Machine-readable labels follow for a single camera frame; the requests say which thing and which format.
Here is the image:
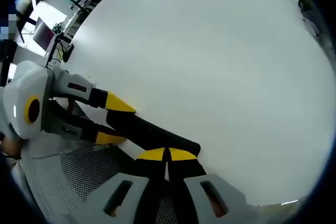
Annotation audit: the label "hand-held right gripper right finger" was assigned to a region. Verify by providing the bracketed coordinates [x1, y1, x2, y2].
[167, 147, 250, 224]

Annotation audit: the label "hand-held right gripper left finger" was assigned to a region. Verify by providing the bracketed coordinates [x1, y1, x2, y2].
[64, 147, 169, 224]

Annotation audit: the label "black remote control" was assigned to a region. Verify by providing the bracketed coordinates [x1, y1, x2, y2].
[106, 109, 202, 159]

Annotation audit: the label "person's left hand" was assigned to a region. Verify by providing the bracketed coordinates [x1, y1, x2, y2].
[0, 135, 24, 158]

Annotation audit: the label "grey mesh chair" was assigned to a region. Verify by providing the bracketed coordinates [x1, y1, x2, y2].
[10, 129, 174, 224]

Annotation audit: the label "computer monitor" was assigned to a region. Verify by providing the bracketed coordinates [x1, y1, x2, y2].
[33, 17, 57, 51]

